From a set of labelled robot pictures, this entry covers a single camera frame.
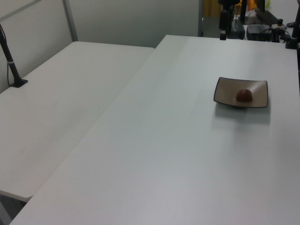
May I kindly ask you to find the small round red food item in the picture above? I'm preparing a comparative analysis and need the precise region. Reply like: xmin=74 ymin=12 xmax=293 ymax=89
xmin=235 ymin=89 xmax=253 ymax=102

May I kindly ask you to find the square brown ceramic plate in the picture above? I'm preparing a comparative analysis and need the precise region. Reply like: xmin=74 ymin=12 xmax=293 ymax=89
xmin=213 ymin=76 xmax=269 ymax=110

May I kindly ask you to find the black power adapter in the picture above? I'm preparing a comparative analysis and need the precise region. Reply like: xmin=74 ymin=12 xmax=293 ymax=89
xmin=230 ymin=19 xmax=246 ymax=39

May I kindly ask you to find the yellow background object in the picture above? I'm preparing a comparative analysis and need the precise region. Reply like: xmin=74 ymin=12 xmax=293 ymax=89
xmin=202 ymin=0 xmax=221 ymax=17

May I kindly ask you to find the black computer box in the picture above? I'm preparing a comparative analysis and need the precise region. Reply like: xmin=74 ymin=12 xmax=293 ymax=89
xmin=246 ymin=24 xmax=275 ymax=43

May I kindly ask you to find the black monitor stand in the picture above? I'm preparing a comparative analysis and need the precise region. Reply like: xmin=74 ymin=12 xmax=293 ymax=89
xmin=238 ymin=0 xmax=248 ymax=24

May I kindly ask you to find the dark keyboard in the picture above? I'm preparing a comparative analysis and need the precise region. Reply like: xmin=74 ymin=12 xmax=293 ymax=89
xmin=254 ymin=8 xmax=278 ymax=24

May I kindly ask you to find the emergency stop button box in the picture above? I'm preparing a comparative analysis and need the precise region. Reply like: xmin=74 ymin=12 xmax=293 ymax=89
xmin=276 ymin=18 xmax=289 ymax=30

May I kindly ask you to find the grey partition frame post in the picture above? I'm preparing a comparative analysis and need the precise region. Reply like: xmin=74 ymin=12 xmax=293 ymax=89
xmin=61 ymin=0 xmax=78 ymax=43
xmin=197 ymin=0 xmax=203 ymax=38

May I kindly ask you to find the black camera pole with base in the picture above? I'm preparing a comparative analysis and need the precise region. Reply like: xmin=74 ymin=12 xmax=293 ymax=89
xmin=0 ymin=22 xmax=29 ymax=89

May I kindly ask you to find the black camera pole with clamp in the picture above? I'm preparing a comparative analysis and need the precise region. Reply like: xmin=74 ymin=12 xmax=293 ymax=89
xmin=284 ymin=0 xmax=300 ymax=50

